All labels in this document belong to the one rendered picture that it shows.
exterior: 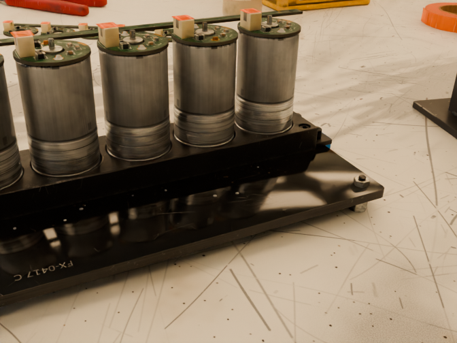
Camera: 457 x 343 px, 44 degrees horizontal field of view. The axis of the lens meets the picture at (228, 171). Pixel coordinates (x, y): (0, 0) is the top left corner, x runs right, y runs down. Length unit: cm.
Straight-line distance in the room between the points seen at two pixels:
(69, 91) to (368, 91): 20
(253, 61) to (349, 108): 11
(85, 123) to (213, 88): 5
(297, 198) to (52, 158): 9
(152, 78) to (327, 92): 16
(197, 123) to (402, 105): 15
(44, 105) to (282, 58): 9
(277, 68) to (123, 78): 6
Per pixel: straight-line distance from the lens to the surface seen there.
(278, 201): 21
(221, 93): 21
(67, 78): 19
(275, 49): 22
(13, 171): 20
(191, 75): 21
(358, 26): 49
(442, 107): 33
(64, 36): 22
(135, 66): 20
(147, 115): 20
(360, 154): 27
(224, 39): 21
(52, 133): 20
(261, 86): 23
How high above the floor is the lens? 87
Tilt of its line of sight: 29 degrees down
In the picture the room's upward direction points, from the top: 2 degrees clockwise
